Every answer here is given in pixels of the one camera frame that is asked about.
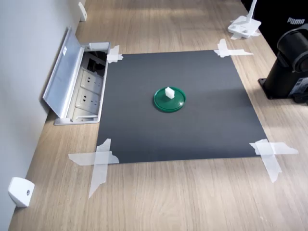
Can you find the small white plastic terminal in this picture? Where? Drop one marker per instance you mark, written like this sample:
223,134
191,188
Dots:
169,92

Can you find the round green lid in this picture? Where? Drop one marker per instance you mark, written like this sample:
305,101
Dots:
168,104

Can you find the dark grey mat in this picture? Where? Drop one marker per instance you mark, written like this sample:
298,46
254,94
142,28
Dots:
180,134

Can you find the grey partition panel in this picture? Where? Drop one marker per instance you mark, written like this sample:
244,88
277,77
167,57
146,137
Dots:
24,72

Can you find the black fabric with white logo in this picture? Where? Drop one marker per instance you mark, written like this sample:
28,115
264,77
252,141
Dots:
272,14

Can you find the small white partition bracket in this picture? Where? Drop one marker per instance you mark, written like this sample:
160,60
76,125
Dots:
83,10
21,192

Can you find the white stand with post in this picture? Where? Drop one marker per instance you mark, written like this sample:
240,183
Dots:
244,26

